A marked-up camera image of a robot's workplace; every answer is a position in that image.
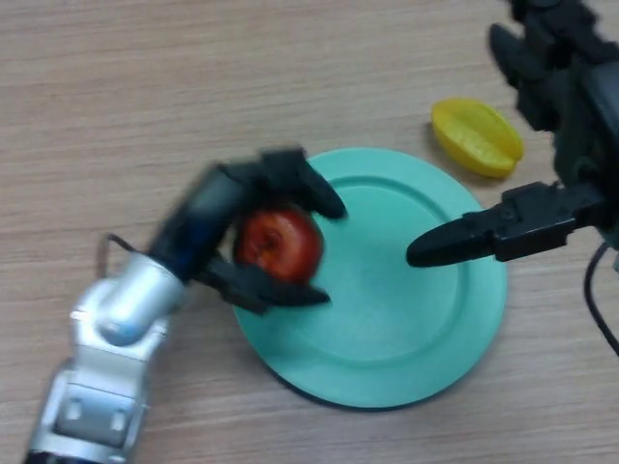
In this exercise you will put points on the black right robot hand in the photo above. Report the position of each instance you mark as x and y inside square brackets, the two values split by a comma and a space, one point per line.
[580, 121]

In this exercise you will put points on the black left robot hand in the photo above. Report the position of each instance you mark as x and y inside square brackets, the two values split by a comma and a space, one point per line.
[203, 217]

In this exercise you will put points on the red apple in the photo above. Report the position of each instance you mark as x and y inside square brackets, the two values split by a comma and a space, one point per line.
[285, 241]

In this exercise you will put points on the green round plate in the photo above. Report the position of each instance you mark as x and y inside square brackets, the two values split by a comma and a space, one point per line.
[387, 328]

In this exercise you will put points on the yellow starfruit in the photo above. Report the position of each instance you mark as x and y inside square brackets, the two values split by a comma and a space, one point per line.
[479, 140]

